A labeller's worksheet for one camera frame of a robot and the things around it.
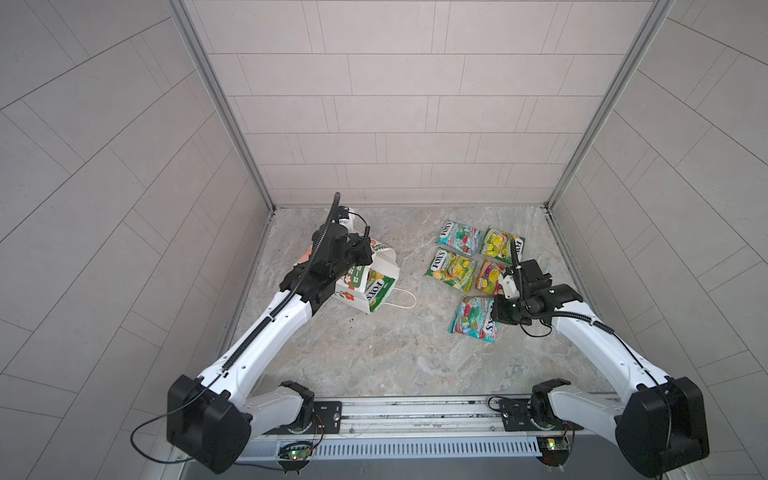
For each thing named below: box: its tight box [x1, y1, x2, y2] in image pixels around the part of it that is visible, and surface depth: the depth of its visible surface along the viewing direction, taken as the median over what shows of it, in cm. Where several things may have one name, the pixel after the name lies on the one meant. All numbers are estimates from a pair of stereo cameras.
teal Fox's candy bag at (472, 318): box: [448, 296, 499, 343], surface depth 84 cm
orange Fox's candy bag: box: [475, 261, 507, 295], surface depth 96 cm
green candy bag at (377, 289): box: [365, 268, 395, 313], surface depth 93 cm
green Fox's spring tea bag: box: [424, 248, 478, 292], surface depth 98 cm
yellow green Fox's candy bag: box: [479, 228, 526, 265], surface depth 104 cm
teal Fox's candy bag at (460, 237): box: [436, 220, 483, 256], surface depth 107 cm
